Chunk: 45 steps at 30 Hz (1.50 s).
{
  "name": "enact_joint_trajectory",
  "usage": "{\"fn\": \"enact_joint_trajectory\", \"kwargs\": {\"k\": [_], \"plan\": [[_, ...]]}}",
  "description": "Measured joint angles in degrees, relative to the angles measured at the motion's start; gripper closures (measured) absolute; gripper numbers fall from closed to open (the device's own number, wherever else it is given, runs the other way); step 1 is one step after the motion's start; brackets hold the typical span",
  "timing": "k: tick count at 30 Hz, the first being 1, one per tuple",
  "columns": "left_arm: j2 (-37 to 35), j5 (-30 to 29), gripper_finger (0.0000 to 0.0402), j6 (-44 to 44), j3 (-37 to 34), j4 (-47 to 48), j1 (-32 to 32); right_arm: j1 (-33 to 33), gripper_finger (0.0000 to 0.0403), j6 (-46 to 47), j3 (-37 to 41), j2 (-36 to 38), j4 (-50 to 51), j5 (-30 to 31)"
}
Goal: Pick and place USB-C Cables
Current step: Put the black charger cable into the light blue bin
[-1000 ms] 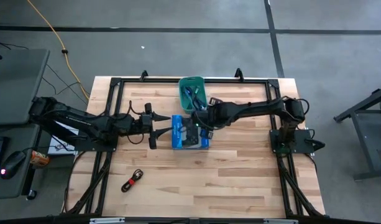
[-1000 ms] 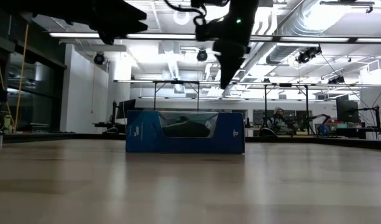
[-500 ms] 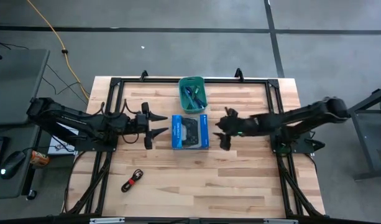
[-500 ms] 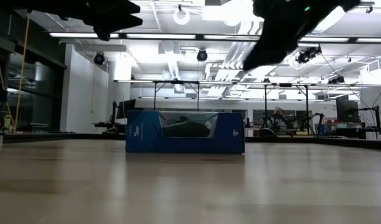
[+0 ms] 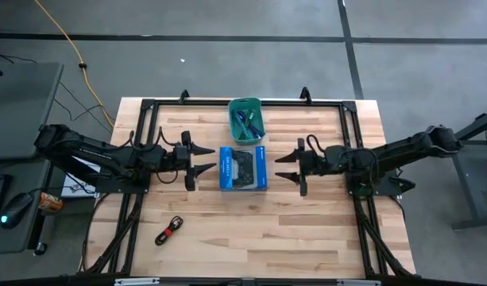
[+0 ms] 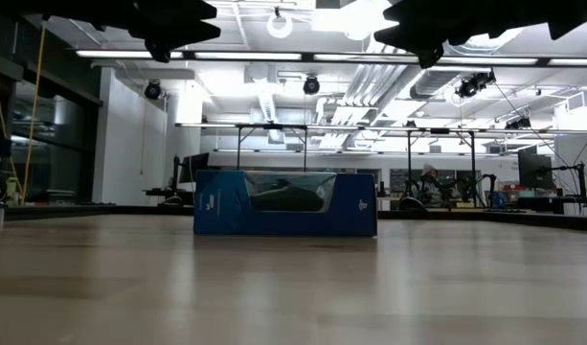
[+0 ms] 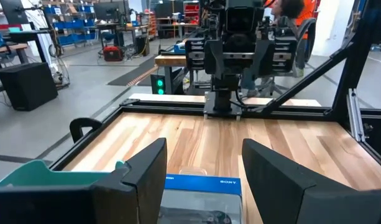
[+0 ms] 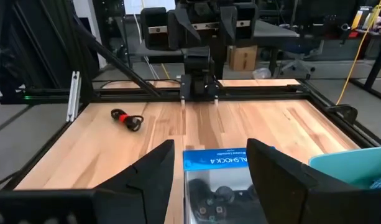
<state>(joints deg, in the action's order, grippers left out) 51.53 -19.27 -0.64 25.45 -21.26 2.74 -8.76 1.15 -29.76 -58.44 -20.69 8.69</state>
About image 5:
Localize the black desk top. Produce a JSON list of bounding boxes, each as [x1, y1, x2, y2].
[[0, 61, 64, 160]]

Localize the orange drink can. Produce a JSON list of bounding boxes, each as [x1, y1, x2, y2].
[[38, 191, 64, 215]]

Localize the grey desk top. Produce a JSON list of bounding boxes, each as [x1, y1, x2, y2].
[[0, 158, 53, 255]]

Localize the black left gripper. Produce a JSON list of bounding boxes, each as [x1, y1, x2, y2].
[[172, 130, 217, 191]]

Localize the dark metal desk frame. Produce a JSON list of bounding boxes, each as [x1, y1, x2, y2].
[[437, 107, 487, 231]]

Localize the blue game controller box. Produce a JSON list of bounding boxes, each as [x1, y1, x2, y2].
[[218, 145, 268, 192]]

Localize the silver metal bracket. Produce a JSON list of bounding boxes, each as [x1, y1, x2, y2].
[[336, 279, 382, 286], [114, 277, 160, 286]]

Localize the black cable with red tie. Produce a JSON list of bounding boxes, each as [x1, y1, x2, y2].
[[154, 215, 184, 247]]

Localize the white paper sheet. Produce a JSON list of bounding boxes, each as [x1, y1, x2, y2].
[[61, 157, 102, 199]]

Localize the green plastic bin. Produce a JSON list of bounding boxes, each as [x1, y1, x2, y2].
[[227, 97, 268, 146]]

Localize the black aluminium table frame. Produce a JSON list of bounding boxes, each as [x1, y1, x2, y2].
[[82, 97, 417, 279]]

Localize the black computer mouse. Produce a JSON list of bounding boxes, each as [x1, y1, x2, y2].
[[0, 192, 34, 230]]

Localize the yellow extension cord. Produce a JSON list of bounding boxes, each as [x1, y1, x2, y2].
[[33, 0, 116, 129]]

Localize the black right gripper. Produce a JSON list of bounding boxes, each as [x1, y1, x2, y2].
[[274, 137, 328, 198]]

